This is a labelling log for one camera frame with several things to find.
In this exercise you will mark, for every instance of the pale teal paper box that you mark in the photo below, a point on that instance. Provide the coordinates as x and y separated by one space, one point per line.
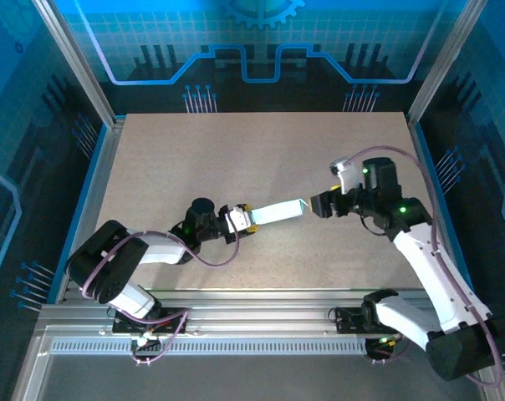
279 211

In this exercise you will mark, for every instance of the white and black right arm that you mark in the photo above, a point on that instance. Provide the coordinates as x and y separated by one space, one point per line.
419 263

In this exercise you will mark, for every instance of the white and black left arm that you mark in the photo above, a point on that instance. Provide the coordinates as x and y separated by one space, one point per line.
110 259

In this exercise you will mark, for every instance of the blue table edge strip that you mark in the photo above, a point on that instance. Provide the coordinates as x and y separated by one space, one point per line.
74 217
445 217

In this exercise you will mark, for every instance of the aluminium frame rail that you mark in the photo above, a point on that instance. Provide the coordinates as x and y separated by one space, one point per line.
256 311

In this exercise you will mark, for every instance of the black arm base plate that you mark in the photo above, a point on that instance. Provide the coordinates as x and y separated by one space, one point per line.
348 321
173 322

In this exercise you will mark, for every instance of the aluminium frame post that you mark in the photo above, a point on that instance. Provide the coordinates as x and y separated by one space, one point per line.
440 62
79 62

